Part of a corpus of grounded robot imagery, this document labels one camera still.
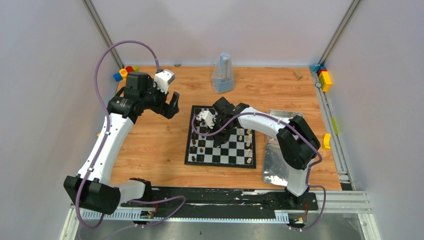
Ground purple cable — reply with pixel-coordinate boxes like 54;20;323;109
191;112;327;232
74;40;187;230

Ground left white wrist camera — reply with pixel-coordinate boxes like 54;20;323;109
153;69;175;94

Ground stacked lego bricks right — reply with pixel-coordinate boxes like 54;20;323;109
309;64;332;92

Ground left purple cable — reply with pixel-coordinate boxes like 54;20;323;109
74;40;187;230

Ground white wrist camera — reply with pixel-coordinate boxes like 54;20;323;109
195;110;215;129
153;69;175;94

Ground yellow plastic piece right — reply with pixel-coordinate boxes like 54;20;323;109
322;133;332;150

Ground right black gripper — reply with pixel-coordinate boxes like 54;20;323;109
206;117;235;146

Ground black white chessboard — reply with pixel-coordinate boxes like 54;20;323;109
184;124;256;169

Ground colourful toy blocks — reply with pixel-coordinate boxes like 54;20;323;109
112;65;139;82

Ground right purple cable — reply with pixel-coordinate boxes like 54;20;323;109
191;112;327;232

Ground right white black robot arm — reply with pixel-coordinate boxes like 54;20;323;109
196;97;323;209

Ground silver metal tray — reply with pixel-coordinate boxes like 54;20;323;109
262;143;289;187

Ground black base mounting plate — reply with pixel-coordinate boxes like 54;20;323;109
142;186;319;219

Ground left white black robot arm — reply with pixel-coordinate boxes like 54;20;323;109
63;69;180;215

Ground clear plastic container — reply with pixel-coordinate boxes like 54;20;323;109
267;109;304;123

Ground small wooden block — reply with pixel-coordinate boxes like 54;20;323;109
293;71;303;80

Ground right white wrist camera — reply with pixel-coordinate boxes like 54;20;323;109
195;110;215;129

